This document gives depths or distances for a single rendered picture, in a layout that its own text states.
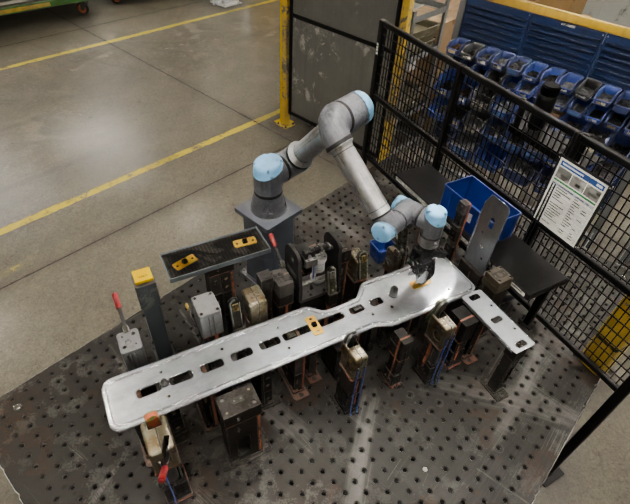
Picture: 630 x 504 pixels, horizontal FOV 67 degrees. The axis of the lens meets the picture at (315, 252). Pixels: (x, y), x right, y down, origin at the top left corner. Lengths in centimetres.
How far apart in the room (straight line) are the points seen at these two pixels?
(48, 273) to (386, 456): 256
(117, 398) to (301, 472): 66
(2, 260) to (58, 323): 77
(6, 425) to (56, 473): 28
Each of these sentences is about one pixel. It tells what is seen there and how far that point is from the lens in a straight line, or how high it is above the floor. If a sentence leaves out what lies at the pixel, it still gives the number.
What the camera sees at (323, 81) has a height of 61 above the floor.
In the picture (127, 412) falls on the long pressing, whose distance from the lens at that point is 159.
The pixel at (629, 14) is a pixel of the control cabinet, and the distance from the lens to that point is 818.
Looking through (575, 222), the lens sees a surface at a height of 125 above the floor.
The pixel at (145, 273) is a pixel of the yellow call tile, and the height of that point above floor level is 116.
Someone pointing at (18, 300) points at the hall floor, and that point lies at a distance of 350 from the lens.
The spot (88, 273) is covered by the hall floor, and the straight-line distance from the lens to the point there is 350.
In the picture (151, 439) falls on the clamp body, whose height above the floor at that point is 106.
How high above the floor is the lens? 234
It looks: 43 degrees down
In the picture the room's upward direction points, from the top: 4 degrees clockwise
